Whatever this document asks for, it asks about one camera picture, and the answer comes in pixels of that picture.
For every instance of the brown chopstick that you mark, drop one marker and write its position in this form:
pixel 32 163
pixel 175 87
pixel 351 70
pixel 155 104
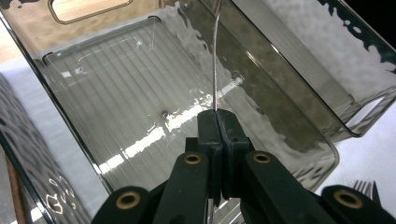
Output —
pixel 14 193

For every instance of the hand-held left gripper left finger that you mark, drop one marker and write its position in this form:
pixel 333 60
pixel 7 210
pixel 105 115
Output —
pixel 210 130

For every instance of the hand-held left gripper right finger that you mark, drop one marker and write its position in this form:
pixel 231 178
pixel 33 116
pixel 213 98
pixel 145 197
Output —
pixel 232 133

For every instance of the metal spoon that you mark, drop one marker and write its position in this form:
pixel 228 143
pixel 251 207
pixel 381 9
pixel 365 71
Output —
pixel 214 77

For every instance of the smoky transparent plastic bin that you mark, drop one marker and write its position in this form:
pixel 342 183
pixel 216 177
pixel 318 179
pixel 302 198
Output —
pixel 311 46
pixel 124 93
pixel 46 193

